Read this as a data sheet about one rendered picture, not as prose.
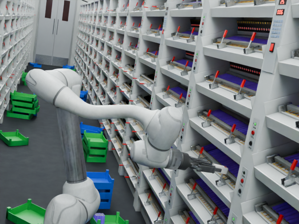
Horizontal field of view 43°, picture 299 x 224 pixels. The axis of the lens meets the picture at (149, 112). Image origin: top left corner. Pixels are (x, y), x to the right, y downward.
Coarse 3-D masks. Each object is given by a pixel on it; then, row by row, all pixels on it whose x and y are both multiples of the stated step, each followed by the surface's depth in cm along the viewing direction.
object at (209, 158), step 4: (196, 148) 210; (200, 148) 205; (196, 152) 205; (204, 152) 200; (204, 156) 199; (208, 156) 194; (208, 160) 192; (212, 160) 189; (220, 164) 183; (228, 172) 174; (228, 176) 172; (232, 176) 170; (232, 180) 168
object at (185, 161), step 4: (184, 152) 162; (184, 156) 159; (188, 156) 160; (184, 160) 158; (188, 160) 159; (180, 164) 159; (184, 164) 159; (188, 164) 159; (192, 164) 159; (196, 164) 160; (180, 168) 160; (184, 168) 160
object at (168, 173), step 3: (171, 147) 263; (162, 168) 243; (165, 168) 238; (162, 171) 246; (165, 171) 236; (168, 171) 234; (171, 171) 223; (165, 174) 239; (168, 174) 230; (171, 174) 224; (168, 177) 232
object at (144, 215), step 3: (141, 207) 291; (141, 210) 290; (144, 210) 285; (141, 213) 289; (144, 213) 283; (144, 216) 282; (147, 216) 276; (144, 219) 281; (147, 219) 274; (147, 222) 273; (150, 222) 268
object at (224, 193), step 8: (184, 144) 210; (192, 144) 211; (200, 144) 213; (192, 152) 208; (200, 176) 189; (208, 176) 179; (216, 176) 178; (224, 176) 176; (208, 184) 179; (232, 184) 168; (216, 192) 170; (224, 192) 163; (232, 192) 153; (224, 200) 162
